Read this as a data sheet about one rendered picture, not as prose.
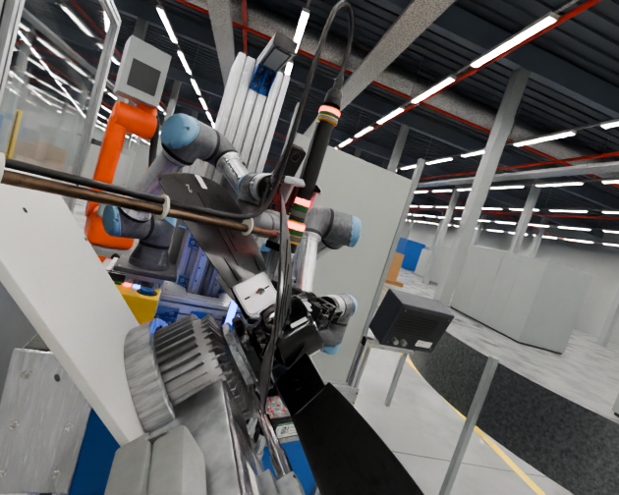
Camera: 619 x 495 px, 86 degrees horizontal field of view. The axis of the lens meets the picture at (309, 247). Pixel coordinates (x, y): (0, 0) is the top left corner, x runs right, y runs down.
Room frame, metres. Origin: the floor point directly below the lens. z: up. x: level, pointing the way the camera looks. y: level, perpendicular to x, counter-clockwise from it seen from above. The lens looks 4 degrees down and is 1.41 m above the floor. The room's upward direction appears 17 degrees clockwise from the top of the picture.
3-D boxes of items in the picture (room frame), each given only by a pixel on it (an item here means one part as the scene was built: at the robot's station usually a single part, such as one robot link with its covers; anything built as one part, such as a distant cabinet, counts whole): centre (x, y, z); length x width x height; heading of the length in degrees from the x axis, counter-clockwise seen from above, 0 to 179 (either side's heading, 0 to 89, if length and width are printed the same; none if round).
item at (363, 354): (1.23, -0.31, 0.96); 0.03 x 0.03 x 0.20; 22
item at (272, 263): (0.69, 0.05, 1.32); 0.09 x 0.07 x 0.10; 147
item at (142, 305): (0.92, 0.45, 1.02); 0.16 x 0.10 x 0.11; 112
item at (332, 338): (1.06, -0.14, 1.08); 0.11 x 0.08 x 0.11; 110
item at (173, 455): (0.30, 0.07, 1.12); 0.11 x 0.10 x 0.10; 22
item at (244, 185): (0.94, 0.19, 1.45); 0.11 x 0.08 x 0.09; 32
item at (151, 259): (1.35, 0.61, 1.09); 0.15 x 0.15 x 0.10
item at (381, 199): (2.73, -0.16, 1.10); 1.21 x 0.05 x 2.20; 112
